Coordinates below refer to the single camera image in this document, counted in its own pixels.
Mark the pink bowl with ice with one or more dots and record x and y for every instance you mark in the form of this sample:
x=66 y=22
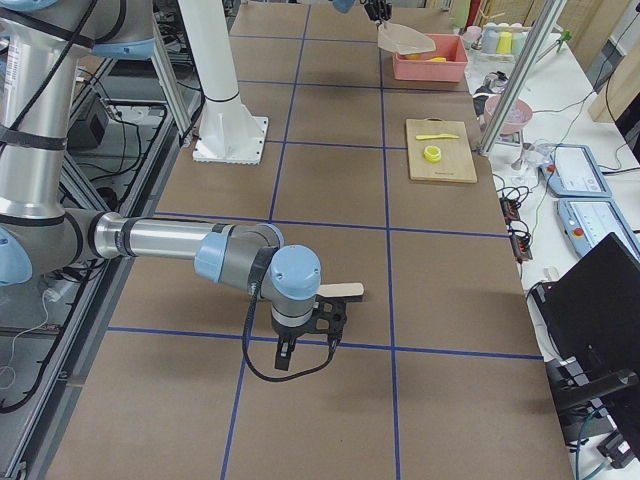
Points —
x=519 y=115

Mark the aluminium frame post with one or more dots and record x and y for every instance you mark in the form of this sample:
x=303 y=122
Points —
x=542 y=27

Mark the lower blue teach pendant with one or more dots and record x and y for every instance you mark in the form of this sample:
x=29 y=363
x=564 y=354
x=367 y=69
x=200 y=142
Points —
x=588 y=221

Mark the black monitor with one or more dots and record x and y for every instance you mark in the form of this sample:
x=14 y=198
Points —
x=592 y=315

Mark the upper blue teach pendant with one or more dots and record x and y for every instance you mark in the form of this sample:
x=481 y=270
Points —
x=572 y=172

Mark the beige plastic dustpan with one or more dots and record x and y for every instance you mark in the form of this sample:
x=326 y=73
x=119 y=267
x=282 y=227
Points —
x=403 y=40

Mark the yellow toy knife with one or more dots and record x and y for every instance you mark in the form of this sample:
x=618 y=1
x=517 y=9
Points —
x=425 y=137

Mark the pink plastic bin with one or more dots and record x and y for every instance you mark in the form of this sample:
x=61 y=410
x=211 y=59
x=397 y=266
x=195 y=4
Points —
x=447 y=45

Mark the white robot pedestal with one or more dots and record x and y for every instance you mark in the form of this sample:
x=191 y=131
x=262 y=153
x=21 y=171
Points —
x=228 y=132

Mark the wooden cutting board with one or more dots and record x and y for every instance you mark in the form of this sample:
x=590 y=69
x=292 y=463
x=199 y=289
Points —
x=456 y=165

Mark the beige hand brush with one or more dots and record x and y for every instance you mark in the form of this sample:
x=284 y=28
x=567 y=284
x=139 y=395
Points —
x=348 y=292

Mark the yellow toy corn cob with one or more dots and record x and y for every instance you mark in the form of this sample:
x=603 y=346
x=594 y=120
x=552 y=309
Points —
x=438 y=59

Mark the yellow toy lemon slice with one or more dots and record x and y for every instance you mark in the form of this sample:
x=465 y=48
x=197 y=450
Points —
x=432 y=154

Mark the blue teach pendant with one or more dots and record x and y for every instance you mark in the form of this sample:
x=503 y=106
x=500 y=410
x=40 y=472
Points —
x=572 y=172
x=588 y=221

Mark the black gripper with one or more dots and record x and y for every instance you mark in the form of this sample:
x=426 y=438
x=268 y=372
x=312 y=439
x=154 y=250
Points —
x=288 y=331
x=376 y=8

